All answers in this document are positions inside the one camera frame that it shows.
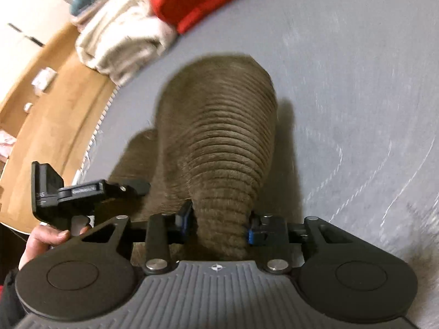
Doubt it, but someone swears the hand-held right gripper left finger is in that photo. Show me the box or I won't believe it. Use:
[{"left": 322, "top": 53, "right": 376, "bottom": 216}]
[{"left": 82, "top": 200, "right": 195, "bottom": 275}]

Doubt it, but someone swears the wooden bed frame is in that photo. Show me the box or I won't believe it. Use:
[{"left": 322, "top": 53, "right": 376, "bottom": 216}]
[{"left": 0, "top": 23, "right": 118, "bottom": 227}]

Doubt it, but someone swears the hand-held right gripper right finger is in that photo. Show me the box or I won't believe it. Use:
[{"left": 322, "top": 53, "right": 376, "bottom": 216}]
[{"left": 245, "top": 211, "right": 344, "bottom": 275}]

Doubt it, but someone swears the brown ribbed towel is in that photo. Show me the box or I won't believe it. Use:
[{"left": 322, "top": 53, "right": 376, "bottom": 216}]
[{"left": 109, "top": 53, "right": 279, "bottom": 262}]

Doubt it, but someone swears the pink item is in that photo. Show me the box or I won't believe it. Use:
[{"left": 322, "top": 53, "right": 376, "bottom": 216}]
[{"left": 0, "top": 129, "right": 18, "bottom": 159}]

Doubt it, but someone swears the person's left hand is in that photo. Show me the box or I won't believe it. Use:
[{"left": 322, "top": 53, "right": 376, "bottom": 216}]
[{"left": 19, "top": 217, "right": 90, "bottom": 270}]

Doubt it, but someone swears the white paper item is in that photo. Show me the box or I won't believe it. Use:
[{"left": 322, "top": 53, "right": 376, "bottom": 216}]
[{"left": 32, "top": 68, "right": 58, "bottom": 92}]

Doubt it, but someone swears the white knitted cloth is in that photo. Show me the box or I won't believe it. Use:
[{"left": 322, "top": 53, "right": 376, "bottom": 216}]
[{"left": 71, "top": 0, "right": 179, "bottom": 87}]

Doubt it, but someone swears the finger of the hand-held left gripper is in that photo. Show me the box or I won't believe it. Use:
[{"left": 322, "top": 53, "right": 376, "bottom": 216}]
[{"left": 106, "top": 178, "right": 152, "bottom": 200}]

